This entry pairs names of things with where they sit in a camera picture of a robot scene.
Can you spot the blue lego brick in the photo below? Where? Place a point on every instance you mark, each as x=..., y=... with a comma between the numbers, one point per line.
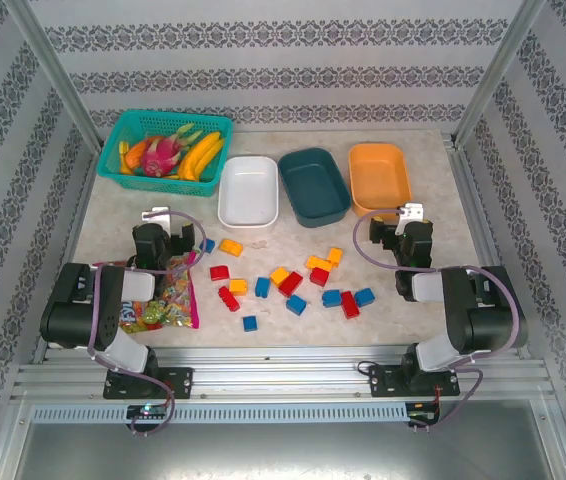
x=262, y=287
x=208, y=245
x=250, y=323
x=364, y=297
x=296, y=304
x=331, y=298

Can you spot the dark teal plastic container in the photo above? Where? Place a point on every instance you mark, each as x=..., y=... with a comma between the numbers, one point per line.
x=313, y=187

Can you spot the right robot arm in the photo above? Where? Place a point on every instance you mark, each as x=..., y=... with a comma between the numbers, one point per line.
x=488, y=320

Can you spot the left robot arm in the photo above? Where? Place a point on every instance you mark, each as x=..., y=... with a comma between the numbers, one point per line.
x=75, y=310

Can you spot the teal plastic basket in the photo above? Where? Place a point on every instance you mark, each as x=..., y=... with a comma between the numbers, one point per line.
x=163, y=187

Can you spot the colourful candy bag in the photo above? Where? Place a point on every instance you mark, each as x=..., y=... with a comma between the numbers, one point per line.
x=175, y=300

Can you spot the orange plastic container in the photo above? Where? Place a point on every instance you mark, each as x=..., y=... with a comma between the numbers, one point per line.
x=378, y=175

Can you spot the pink toy dragon fruit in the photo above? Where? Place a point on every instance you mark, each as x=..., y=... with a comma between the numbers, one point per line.
x=155, y=157

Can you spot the orange toy fruit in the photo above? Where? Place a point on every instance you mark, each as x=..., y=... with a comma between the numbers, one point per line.
x=135, y=153

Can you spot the long red lego brick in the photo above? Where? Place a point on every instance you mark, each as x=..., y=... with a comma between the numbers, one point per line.
x=228, y=299

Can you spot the small yellow toy fruit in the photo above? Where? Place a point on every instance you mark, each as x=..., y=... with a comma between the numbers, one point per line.
x=124, y=152

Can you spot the long yellow lego brick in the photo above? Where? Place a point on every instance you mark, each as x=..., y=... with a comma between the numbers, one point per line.
x=317, y=262

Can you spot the yellow toy banana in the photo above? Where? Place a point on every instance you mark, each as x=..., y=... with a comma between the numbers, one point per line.
x=204, y=146
x=209, y=161

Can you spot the white plastic container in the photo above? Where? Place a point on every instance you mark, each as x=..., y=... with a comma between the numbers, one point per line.
x=248, y=192

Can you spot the small circuit board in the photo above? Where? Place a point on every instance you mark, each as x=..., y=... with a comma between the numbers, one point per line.
x=423, y=410
x=147, y=411

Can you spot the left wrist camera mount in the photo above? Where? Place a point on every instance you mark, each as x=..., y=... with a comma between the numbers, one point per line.
x=155, y=215

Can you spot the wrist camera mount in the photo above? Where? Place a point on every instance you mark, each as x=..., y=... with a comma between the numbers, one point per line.
x=155, y=215
x=411, y=211

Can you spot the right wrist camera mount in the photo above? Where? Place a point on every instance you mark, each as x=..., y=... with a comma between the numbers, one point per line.
x=411, y=211

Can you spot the aluminium side rail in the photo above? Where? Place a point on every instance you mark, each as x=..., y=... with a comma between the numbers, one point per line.
x=80, y=200
x=468, y=200

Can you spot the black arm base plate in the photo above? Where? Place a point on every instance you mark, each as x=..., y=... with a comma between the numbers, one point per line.
x=385, y=380
x=178, y=382

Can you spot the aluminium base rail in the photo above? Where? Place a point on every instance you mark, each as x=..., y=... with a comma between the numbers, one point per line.
x=283, y=370

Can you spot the aluminium frame post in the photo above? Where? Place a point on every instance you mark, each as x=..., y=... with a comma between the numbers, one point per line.
x=53, y=70
x=500, y=70

